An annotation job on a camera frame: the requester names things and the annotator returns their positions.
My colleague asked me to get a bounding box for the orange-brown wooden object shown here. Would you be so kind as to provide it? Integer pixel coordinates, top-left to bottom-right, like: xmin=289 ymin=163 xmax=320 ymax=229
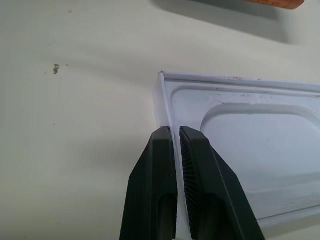
xmin=259 ymin=0 xmax=306 ymax=10

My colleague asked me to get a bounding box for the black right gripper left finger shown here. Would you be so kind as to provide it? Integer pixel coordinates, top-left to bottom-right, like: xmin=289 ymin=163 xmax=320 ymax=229
xmin=119 ymin=126 xmax=178 ymax=240

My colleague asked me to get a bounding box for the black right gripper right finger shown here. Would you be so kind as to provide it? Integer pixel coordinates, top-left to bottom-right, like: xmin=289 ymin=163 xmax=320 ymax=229
xmin=179 ymin=126 xmax=266 ymax=240

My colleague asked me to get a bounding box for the white plastic tray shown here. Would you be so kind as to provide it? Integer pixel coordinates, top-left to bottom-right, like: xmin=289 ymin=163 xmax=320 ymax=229
xmin=152 ymin=71 xmax=320 ymax=240

